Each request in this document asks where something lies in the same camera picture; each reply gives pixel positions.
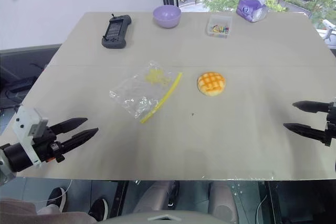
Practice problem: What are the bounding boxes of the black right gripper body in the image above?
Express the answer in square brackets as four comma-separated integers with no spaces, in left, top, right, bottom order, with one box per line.
[324,101,336,147]

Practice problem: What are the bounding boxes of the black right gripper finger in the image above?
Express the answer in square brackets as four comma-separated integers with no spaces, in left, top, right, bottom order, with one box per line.
[282,122,329,144]
[292,100,330,115]

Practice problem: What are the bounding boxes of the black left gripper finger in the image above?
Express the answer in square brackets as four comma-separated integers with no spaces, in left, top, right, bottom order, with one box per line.
[49,117,89,135]
[58,127,99,154]

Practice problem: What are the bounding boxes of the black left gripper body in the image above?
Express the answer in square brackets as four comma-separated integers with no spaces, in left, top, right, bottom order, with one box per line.
[33,125,67,164]

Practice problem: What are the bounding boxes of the clear yellow-zip plastic bag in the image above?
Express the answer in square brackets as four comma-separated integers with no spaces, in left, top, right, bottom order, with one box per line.
[109,60,183,125]

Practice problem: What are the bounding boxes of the round golden crosshatched bread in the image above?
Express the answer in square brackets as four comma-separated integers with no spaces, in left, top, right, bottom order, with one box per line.
[196,71,227,97]

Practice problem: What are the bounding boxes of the black white-soled sneaker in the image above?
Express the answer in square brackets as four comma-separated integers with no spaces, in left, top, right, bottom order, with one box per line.
[46,186,68,213]
[88,198,110,222]

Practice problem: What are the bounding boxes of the pink trousers of person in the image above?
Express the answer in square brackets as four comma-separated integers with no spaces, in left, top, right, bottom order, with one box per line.
[0,198,98,224]

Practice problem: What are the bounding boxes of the dark side desk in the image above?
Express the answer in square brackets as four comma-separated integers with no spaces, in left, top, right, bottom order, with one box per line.
[0,44,62,137]

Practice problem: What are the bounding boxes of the white device on stand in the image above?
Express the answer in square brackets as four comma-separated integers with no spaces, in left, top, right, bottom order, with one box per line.
[316,18,336,50]

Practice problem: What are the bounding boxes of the grey rounded shape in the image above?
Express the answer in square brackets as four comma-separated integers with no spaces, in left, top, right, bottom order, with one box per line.
[209,180,240,224]
[133,180,180,216]

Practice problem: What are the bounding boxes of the black handheld remote controller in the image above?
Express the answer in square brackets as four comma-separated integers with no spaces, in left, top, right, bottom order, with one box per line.
[101,13,132,49]

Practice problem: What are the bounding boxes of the grey curved panel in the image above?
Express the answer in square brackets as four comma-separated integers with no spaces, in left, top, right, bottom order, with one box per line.
[96,209,229,224]

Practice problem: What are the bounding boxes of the purple tissue pack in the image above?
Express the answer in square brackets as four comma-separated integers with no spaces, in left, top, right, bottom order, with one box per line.
[236,0,269,23]

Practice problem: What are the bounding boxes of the clear box of colourful pins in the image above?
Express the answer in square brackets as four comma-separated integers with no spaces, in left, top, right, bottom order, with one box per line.
[205,15,233,39]

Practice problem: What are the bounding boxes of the purple plastic bowl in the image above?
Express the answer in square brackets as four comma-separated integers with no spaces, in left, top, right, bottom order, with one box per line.
[153,5,182,29]

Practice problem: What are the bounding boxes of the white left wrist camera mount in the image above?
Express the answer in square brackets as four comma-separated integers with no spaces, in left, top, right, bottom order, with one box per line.
[12,105,49,167]

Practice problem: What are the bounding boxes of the white cable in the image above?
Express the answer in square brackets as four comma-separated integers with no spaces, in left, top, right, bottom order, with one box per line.
[255,194,269,224]

